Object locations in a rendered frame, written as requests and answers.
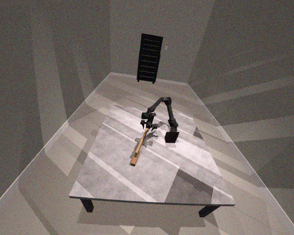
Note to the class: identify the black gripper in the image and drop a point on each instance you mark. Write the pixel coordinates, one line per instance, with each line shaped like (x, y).
(154, 125)

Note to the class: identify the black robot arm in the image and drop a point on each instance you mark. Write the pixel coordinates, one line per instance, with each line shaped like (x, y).
(149, 115)

